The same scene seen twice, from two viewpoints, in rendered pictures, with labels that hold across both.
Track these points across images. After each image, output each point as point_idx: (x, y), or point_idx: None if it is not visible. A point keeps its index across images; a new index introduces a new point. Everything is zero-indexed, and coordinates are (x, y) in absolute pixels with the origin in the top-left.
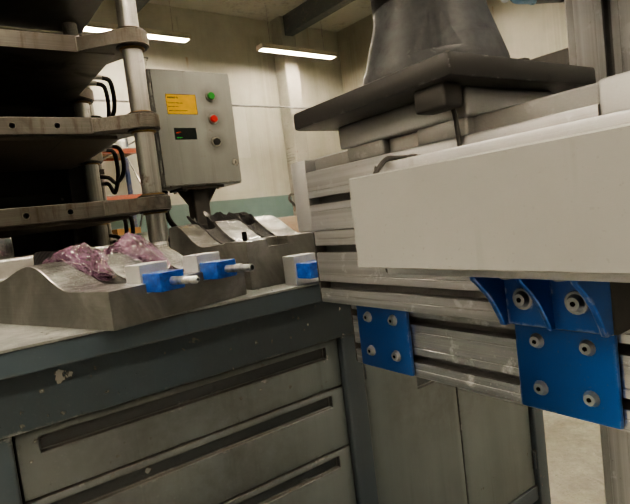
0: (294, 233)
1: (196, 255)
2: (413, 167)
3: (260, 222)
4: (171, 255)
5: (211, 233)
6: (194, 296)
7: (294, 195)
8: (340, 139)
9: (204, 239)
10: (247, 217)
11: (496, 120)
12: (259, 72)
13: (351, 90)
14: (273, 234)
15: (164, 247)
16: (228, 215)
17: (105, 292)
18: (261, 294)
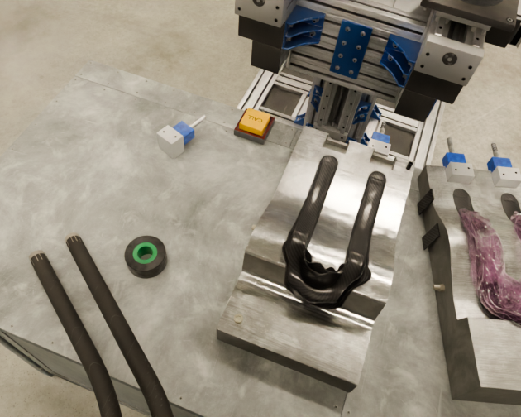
0: (350, 155)
1: (471, 164)
2: None
3: (291, 225)
4: (451, 219)
5: (362, 248)
6: None
7: (475, 70)
8: (490, 26)
9: (380, 244)
10: (288, 242)
11: None
12: None
13: (518, 2)
14: (303, 208)
15: (450, 230)
16: (309, 256)
17: None
18: (415, 167)
